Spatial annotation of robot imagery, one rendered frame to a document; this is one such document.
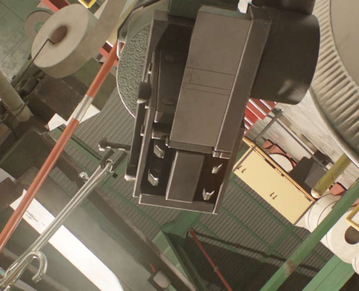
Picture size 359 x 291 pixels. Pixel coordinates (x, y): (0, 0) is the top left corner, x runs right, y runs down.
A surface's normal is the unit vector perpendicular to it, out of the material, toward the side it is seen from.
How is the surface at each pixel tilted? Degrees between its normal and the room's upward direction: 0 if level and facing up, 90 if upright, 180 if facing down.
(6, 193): 139
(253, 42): 65
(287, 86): 56
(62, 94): 123
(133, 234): 33
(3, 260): 90
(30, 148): 90
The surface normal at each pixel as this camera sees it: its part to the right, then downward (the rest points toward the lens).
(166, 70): 0.18, -0.79
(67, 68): 0.16, 0.79
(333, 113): -0.72, -0.62
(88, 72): 0.59, -0.22
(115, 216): -0.59, 0.62
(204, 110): 0.00, 0.60
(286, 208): 0.26, 0.26
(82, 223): 0.66, -0.40
